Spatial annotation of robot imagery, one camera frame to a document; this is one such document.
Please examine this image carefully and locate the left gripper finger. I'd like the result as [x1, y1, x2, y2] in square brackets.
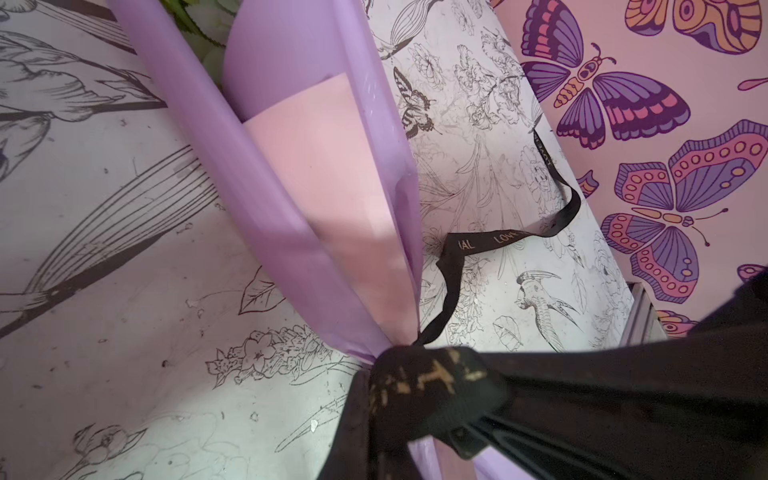
[317, 370, 370, 480]

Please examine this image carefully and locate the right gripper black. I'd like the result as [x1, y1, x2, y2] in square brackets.
[445, 275, 767, 479]

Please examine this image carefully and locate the black printed ribbon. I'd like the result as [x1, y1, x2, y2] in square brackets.
[367, 128, 583, 463]

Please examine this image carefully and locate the white fake flower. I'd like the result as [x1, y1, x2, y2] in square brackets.
[160, 0, 242, 89]

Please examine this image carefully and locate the purple pink wrapping paper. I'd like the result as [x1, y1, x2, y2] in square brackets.
[111, 1, 533, 479]

